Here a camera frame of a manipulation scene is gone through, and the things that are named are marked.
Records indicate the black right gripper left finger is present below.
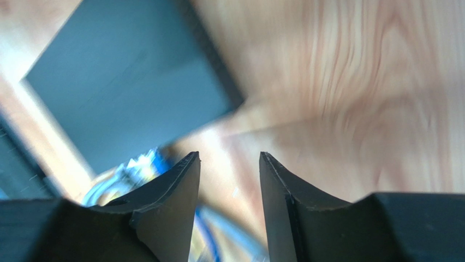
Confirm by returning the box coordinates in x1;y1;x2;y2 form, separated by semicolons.
1;152;200;261

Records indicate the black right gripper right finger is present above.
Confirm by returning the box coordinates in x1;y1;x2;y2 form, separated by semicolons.
259;152;464;261

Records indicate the black network switch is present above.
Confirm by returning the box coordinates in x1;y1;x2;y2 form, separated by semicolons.
26;1;244;173

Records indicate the blue ethernet cable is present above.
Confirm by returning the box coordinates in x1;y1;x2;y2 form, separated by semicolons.
81;147;222;262

